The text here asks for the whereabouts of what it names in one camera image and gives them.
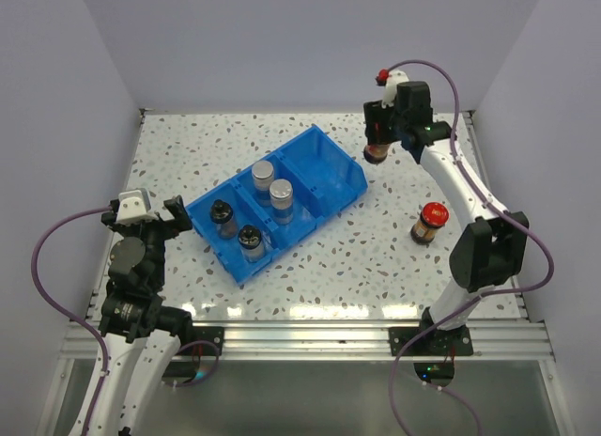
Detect black-cap brown spice bottle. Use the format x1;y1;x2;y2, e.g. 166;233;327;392
209;199;238;240

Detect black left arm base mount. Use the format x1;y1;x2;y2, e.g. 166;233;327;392
186;326;225;358

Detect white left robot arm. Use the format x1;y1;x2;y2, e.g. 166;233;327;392
70;189;195;435

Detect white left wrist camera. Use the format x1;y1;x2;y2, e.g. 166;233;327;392
116;188;158;225

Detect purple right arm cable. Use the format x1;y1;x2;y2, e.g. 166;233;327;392
384;58;556;436

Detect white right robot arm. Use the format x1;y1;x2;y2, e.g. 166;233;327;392
363;73;529;354

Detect red-cap brown sauce jar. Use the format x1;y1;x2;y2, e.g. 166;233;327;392
409;202;450;244

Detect black-cap white spice bottle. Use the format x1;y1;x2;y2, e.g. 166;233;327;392
238;225;266;263

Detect aluminium front rail frame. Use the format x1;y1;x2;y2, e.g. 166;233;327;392
60;319;555;362

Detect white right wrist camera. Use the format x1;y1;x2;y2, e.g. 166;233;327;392
376;69;409;108

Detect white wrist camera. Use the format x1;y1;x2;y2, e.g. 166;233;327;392
376;69;409;108
116;188;158;225

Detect silver-lid blue-label spice jar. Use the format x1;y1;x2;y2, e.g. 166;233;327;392
251;160;274;207

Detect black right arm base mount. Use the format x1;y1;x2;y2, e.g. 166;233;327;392
388;326;474;357

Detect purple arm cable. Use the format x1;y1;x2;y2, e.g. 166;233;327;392
30;206;221;436
384;58;556;436

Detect silver-lid shaker jar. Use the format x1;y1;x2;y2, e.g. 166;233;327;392
270;179;293;225

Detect red-cap dark sauce jar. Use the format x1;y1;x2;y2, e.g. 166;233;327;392
363;144;390;164

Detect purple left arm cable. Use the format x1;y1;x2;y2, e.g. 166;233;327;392
30;206;221;436

